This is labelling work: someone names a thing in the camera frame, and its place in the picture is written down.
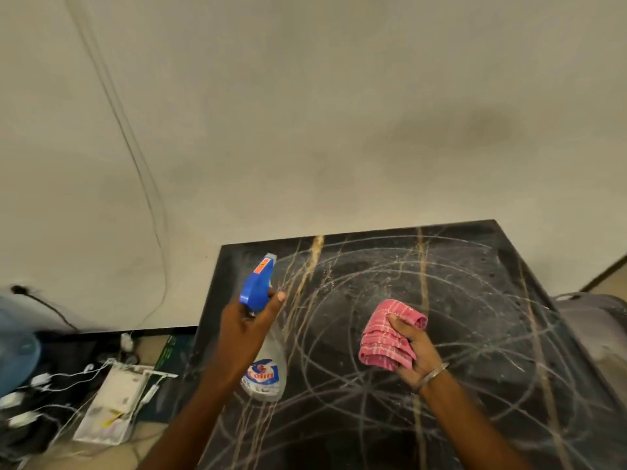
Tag person's right hand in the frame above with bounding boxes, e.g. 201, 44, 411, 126
387, 313, 444, 387

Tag person's left hand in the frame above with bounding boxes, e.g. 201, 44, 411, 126
212, 290, 287, 384

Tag pink checked cloth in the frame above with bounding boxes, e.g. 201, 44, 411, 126
358, 299, 429, 372

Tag spray bottle with blue trigger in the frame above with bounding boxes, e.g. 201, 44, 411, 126
238, 253, 288, 403

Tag person's right forearm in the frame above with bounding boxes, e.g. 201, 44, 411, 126
419, 369, 532, 470

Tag person's left forearm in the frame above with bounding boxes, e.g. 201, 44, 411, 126
136, 369, 236, 470

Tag silver wrist bangle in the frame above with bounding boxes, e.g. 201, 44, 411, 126
413, 362, 450, 394

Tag dark green box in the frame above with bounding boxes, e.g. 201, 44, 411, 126
138, 334, 198, 422

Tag white flat box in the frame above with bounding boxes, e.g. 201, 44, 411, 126
72, 363, 153, 446

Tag grey padded seat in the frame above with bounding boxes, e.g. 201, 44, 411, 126
553, 292, 627, 389

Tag blue water jug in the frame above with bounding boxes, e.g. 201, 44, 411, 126
0, 295, 43, 398

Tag thin black wall cables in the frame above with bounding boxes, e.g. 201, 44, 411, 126
63, 0, 169, 329

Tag black plug with cable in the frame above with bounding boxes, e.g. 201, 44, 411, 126
10, 285, 81, 334

